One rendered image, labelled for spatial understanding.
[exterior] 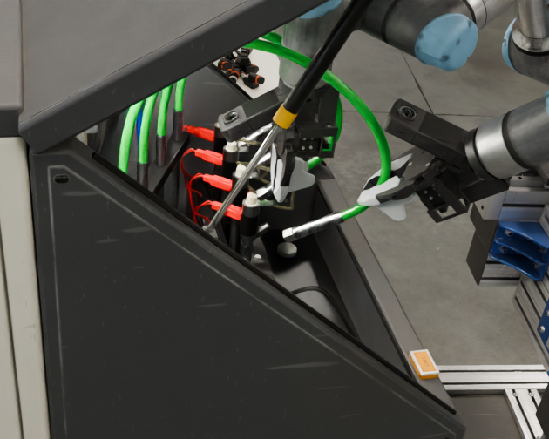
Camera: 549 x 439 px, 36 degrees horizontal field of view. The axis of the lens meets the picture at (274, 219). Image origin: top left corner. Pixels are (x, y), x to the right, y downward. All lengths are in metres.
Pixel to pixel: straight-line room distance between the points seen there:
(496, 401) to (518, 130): 1.46
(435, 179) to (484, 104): 3.22
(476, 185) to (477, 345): 1.79
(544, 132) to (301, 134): 0.38
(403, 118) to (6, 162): 0.50
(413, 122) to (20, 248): 0.51
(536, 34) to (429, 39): 0.61
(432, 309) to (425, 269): 0.22
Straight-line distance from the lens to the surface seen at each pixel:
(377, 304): 1.46
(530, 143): 1.05
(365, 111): 1.14
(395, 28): 1.20
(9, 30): 0.96
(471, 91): 4.44
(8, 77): 0.86
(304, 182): 1.32
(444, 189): 1.12
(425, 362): 1.36
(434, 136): 1.10
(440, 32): 1.16
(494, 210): 1.80
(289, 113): 0.88
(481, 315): 3.00
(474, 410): 2.38
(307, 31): 1.18
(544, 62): 1.79
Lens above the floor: 1.89
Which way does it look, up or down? 36 degrees down
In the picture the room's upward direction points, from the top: 7 degrees clockwise
